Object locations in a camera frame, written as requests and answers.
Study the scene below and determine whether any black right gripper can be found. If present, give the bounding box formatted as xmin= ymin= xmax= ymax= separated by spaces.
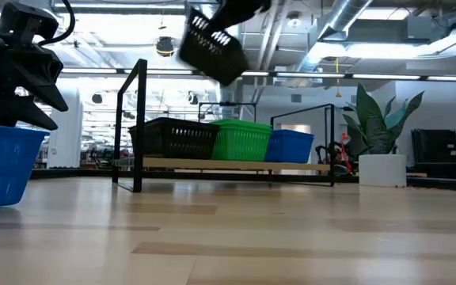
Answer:
xmin=207 ymin=0 xmax=272 ymax=36

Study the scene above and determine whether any blue plastic slotted basket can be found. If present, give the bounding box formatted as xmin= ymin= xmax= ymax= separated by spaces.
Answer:
xmin=0 ymin=121 xmax=50 ymax=212
xmin=265 ymin=128 xmax=315 ymax=164

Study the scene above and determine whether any black folded equipment stack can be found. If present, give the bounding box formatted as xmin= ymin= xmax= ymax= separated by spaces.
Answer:
xmin=409 ymin=128 xmax=456 ymax=181

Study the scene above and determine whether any black hanging ceiling speaker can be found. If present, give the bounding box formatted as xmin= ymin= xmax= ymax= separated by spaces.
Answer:
xmin=155 ymin=36 xmax=175 ymax=58

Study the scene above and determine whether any green plant in white pot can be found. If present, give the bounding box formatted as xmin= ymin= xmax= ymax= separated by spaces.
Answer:
xmin=341 ymin=82 xmax=426 ymax=188

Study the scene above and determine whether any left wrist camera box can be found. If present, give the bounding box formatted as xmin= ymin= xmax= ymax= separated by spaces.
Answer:
xmin=0 ymin=2 xmax=59 ymax=45

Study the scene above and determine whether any black background metal frame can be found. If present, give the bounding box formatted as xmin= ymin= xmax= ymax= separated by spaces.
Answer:
xmin=198 ymin=101 xmax=258 ymax=122

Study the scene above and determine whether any black aluminium rig frame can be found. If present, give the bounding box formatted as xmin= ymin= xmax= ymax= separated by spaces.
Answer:
xmin=29 ymin=168 xmax=456 ymax=194

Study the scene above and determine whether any silver round ventilation duct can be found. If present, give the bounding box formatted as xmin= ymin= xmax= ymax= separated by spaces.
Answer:
xmin=291 ymin=0 xmax=374 ymax=74

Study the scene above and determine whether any yellow hanging ceiling cord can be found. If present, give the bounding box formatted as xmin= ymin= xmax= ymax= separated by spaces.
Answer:
xmin=333 ymin=57 xmax=343 ymax=99

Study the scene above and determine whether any black frame wooden shelf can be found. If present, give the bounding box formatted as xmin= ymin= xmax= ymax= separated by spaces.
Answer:
xmin=112 ymin=58 xmax=336 ymax=194

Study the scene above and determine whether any grey rectangular air duct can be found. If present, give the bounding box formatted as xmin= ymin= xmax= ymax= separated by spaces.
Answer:
xmin=346 ymin=16 xmax=456 ymax=44

